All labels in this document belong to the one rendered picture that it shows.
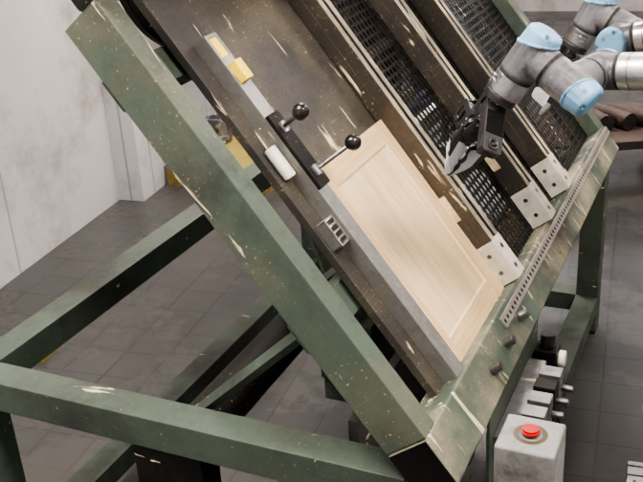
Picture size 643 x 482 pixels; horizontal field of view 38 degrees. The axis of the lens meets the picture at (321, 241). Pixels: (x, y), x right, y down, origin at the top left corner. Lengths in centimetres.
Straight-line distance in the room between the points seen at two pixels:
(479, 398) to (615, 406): 159
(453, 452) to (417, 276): 46
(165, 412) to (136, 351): 188
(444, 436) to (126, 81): 98
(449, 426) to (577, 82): 76
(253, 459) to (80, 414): 49
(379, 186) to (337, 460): 68
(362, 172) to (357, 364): 57
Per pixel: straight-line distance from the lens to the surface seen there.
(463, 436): 207
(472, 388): 217
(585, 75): 186
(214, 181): 188
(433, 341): 214
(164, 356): 412
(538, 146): 314
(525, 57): 186
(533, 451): 190
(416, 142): 249
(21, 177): 509
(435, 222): 245
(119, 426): 238
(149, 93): 189
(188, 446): 228
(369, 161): 235
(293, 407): 368
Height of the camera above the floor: 207
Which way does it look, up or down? 24 degrees down
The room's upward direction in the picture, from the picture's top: 4 degrees counter-clockwise
